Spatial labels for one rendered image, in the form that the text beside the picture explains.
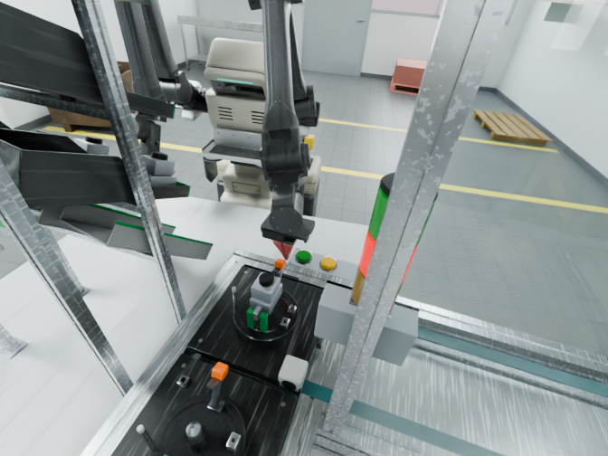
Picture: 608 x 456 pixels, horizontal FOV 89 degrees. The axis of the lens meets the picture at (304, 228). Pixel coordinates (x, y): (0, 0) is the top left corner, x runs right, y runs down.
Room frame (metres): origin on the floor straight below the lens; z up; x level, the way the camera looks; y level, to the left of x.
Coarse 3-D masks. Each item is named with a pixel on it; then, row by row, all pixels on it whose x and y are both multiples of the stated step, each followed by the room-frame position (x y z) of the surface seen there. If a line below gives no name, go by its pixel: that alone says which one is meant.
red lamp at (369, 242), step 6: (366, 234) 0.24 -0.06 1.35; (366, 240) 0.24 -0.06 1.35; (372, 240) 0.23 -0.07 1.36; (366, 246) 0.23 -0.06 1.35; (372, 246) 0.23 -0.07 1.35; (366, 252) 0.23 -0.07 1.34; (372, 252) 0.22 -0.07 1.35; (360, 258) 0.24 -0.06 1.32; (366, 258) 0.23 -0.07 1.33; (360, 264) 0.24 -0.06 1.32; (366, 264) 0.23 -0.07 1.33; (360, 270) 0.23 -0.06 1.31; (366, 270) 0.22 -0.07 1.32
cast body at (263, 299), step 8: (264, 272) 0.43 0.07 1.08; (256, 280) 0.40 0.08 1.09; (264, 280) 0.39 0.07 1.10; (272, 280) 0.40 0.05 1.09; (256, 288) 0.38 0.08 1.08; (264, 288) 0.38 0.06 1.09; (272, 288) 0.39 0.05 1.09; (280, 288) 0.42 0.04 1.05; (256, 296) 0.38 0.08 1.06; (264, 296) 0.38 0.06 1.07; (272, 296) 0.38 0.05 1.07; (256, 304) 0.37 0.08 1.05; (264, 304) 0.37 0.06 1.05; (272, 304) 0.38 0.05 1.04; (256, 312) 0.36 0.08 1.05; (264, 312) 0.37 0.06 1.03
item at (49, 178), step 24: (0, 144) 0.33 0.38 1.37; (24, 144) 0.42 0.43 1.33; (48, 144) 0.44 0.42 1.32; (72, 144) 0.47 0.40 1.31; (24, 168) 0.31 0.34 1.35; (48, 168) 0.33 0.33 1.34; (72, 168) 0.36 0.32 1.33; (96, 168) 0.38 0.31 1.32; (120, 168) 0.41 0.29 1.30; (24, 192) 0.30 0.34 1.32; (48, 192) 0.32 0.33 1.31; (72, 192) 0.35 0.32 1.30; (96, 192) 0.37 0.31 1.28; (120, 192) 0.40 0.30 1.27; (168, 192) 0.48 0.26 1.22
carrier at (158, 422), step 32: (160, 384) 0.24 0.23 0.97; (192, 384) 0.25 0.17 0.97; (224, 384) 0.25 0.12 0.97; (256, 384) 0.26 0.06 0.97; (160, 416) 0.19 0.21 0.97; (192, 416) 0.19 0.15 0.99; (224, 416) 0.19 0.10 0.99; (256, 416) 0.20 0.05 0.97; (288, 416) 0.21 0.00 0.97; (128, 448) 0.14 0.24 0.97; (160, 448) 0.14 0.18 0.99; (192, 448) 0.14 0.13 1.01; (224, 448) 0.15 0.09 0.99; (256, 448) 0.16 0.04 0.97
